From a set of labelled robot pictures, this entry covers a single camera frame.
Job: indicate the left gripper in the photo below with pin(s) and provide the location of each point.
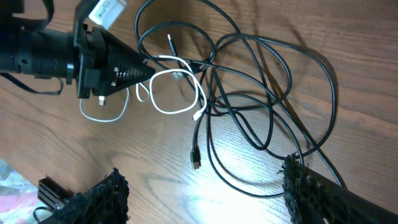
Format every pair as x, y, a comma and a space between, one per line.
106, 64

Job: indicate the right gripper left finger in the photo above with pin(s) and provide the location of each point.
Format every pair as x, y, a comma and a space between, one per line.
105, 202

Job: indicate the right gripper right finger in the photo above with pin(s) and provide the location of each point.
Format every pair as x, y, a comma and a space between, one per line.
312, 198

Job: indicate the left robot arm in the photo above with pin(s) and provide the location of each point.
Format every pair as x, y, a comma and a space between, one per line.
28, 47

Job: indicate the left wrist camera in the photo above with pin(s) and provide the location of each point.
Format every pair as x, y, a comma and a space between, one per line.
105, 12

